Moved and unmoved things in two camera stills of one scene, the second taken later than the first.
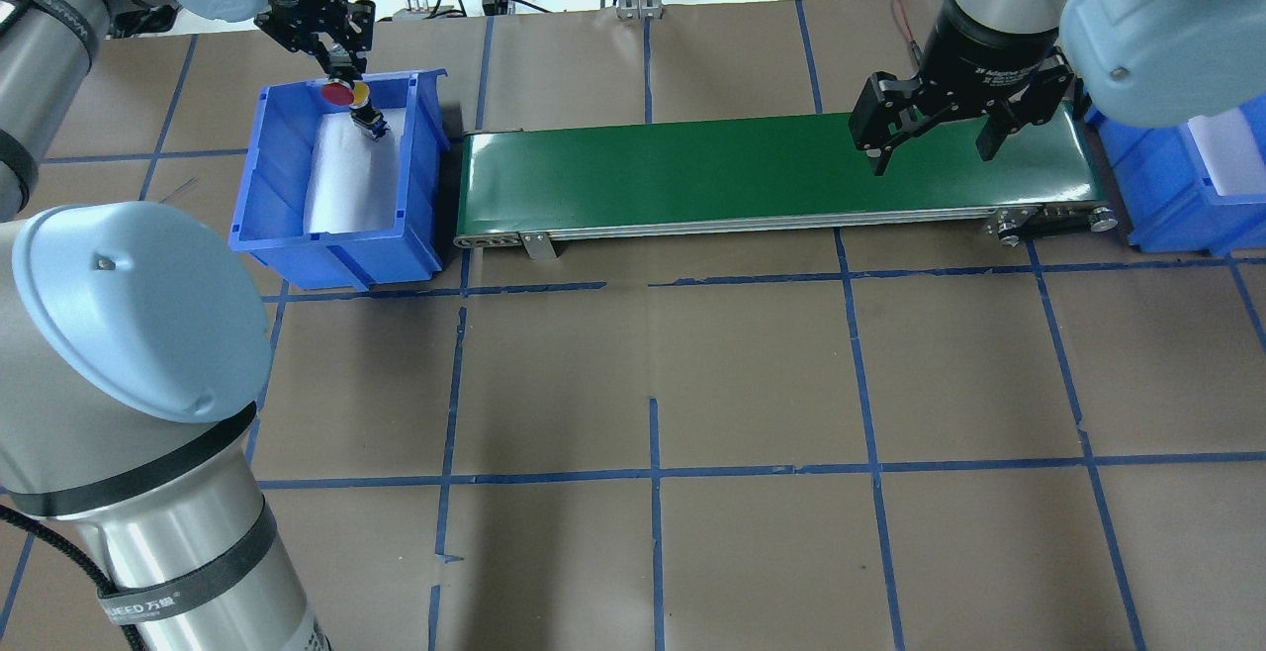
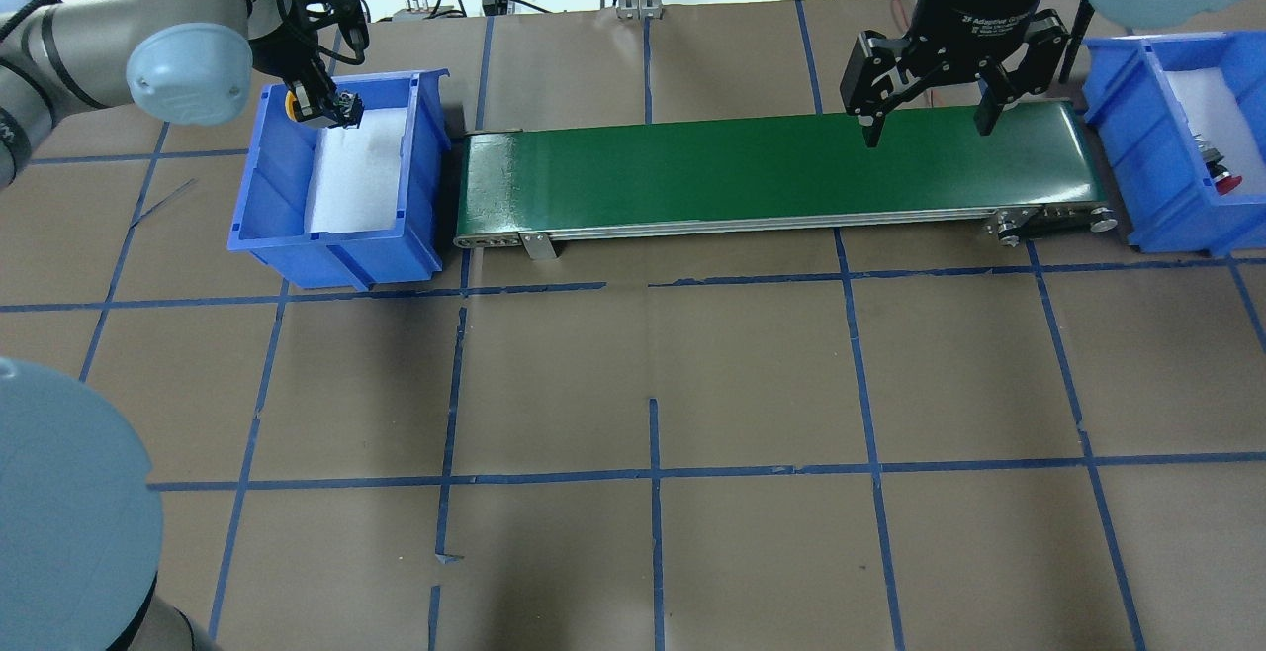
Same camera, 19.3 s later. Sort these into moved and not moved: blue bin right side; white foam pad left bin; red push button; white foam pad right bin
Moved: red push button
Not moved: white foam pad right bin; white foam pad left bin; blue bin right side
